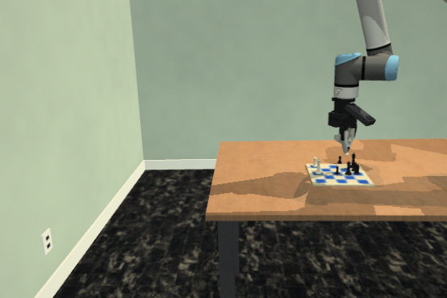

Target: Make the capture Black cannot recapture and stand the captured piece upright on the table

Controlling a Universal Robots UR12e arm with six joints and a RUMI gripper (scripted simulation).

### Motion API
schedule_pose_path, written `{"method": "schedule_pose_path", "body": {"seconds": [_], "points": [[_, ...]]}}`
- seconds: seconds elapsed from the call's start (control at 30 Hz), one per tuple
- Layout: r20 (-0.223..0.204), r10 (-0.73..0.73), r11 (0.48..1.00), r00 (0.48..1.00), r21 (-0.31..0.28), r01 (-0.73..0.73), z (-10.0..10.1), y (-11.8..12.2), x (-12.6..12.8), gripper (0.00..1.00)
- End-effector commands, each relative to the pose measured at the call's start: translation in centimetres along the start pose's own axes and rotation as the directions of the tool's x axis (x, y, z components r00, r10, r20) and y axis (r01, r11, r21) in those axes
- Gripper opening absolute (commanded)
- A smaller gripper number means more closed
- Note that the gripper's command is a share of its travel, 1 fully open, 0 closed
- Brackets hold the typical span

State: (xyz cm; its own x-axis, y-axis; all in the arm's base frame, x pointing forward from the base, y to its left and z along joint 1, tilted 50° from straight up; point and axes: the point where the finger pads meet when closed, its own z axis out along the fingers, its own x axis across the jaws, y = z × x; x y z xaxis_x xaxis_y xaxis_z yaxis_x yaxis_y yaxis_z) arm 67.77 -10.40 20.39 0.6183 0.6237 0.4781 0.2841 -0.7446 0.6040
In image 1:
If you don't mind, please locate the blue and cream chessboard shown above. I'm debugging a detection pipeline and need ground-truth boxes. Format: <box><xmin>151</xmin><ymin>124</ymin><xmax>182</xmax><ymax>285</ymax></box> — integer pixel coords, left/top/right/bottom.
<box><xmin>306</xmin><ymin>164</ymin><xmax>375</xmax><ymax>187</ymax></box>

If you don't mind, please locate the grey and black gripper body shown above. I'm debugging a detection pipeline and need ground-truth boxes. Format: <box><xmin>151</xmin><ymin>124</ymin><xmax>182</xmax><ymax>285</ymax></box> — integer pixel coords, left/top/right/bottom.
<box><xmin>328</xmin><ymin>98</ymin><xmax>357</xmax><ymax>130</ymax></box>

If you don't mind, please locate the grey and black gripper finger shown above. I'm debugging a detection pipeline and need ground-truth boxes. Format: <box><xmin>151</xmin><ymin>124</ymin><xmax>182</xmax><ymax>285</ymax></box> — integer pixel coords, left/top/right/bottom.
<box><xmin>347</xmin><ymin>123</ymin><xmax>357</xmax><ymax>151</ymax></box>
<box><xmin>334</xmin><ymin>120</ymin><xmax>349</xmax><ymax>153</ymax></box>

